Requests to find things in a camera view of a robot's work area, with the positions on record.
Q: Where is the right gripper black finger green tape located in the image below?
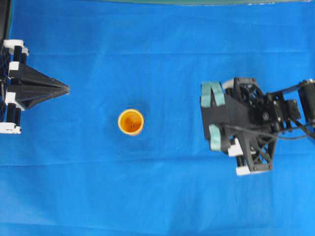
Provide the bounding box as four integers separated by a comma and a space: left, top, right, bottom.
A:
203, 123, 243, 153
200, 82, 230, 124

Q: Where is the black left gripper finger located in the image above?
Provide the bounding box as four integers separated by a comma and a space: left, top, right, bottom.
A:
9, 61, 69, 89
9, 85, 69, 111

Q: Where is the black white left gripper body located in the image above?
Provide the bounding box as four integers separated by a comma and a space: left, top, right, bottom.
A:
0, 39, 29, 134

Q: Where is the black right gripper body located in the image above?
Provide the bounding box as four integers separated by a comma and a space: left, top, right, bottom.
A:
221, 78, 301, 176

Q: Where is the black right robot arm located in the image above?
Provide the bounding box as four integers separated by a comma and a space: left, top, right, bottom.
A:
200, 77, 315, 176

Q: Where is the yellow plastic cup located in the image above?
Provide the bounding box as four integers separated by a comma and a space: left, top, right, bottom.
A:
118, 109, 144, 136

